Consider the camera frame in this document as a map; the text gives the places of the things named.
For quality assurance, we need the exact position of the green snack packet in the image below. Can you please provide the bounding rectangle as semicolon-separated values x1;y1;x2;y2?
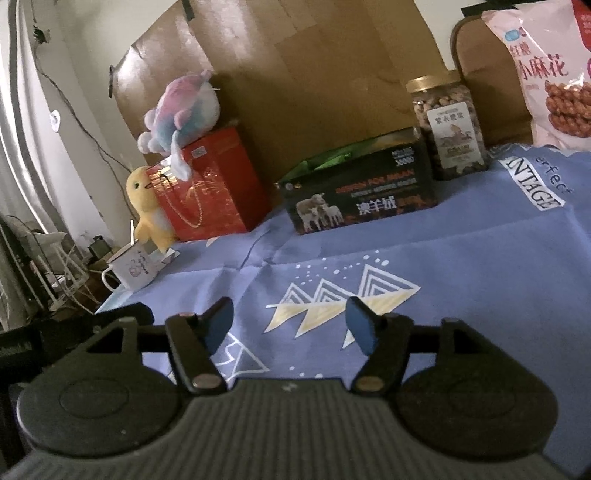
280;138;388;182

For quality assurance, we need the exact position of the white enamel mug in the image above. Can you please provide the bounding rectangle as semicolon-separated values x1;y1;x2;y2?
101;242;163;293

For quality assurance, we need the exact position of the yellow duck plush toy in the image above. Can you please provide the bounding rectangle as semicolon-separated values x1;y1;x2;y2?
125;167;177;254

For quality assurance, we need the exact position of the red gift bag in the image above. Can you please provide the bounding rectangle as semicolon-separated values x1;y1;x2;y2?
147;127;271;241

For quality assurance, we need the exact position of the blue patterned tablecloth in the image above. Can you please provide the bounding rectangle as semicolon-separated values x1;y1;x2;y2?
103;145;590;476

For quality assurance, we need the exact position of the black sheep print box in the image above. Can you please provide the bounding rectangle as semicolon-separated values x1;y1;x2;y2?
276;127;438;235

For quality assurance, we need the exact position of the pink blue plush toy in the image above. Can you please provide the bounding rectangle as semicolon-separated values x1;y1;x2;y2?
136;70;221;182

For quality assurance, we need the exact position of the brown cardboard backdrop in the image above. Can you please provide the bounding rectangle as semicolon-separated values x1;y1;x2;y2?
109;1;445;181

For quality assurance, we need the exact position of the brown chair back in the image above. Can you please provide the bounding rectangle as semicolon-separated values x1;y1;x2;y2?
450;16;533;148

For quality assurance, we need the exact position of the pink twisted snack bag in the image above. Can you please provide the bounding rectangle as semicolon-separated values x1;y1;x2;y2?
481;0;590;151

